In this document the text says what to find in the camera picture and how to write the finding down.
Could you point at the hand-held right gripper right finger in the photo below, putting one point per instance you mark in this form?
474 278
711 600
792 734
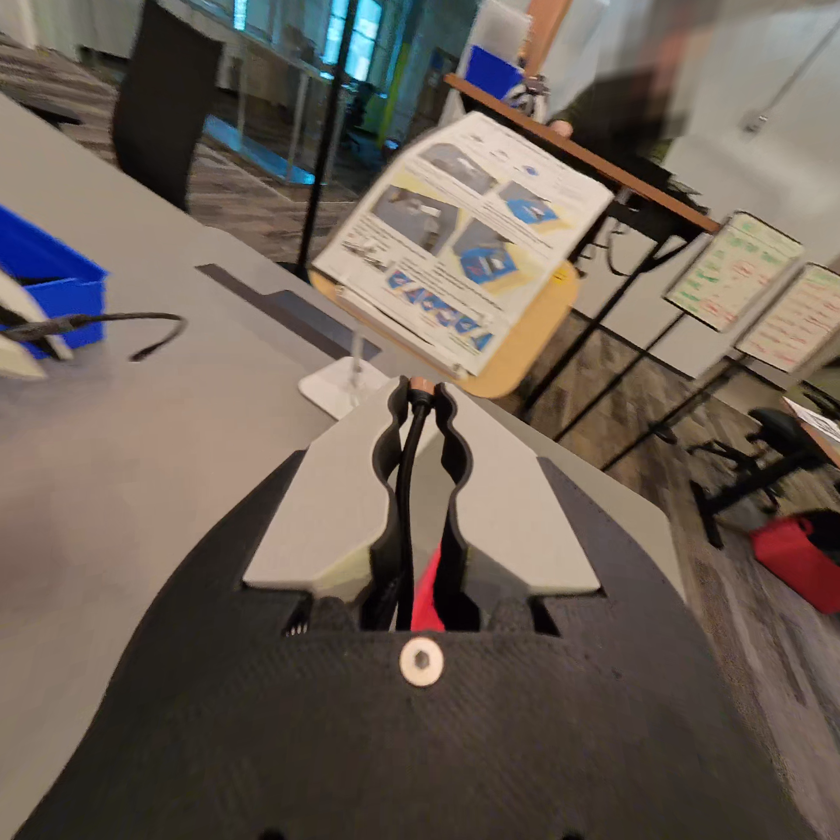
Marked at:
518 505

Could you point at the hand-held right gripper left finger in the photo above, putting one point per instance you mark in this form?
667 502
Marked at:
328 505

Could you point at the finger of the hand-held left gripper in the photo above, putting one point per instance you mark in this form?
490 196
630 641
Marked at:
16 364
26 302

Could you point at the blue plastic bin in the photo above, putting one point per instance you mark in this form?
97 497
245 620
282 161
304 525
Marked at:
72 315

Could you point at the red plastic bin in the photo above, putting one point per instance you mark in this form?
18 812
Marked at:
426 590

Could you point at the instruction sheet on stand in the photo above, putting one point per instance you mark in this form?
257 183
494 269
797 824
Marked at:
525 354

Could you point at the tall black mesh chair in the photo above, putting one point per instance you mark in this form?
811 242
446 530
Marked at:
164 98

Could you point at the printed instruction sheet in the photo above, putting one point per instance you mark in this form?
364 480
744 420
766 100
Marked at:
459 229

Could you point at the red and black bag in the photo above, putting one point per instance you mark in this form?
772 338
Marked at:
794 564

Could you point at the whiteboard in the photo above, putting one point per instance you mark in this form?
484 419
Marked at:
794 321
735 269

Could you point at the black tripod pole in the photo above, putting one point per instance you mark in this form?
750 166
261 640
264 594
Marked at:
328 131

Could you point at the white and blue box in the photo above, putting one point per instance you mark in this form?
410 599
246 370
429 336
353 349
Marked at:
492 72

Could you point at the brown wooden desk frame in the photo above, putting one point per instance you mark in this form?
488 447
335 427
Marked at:
656 195

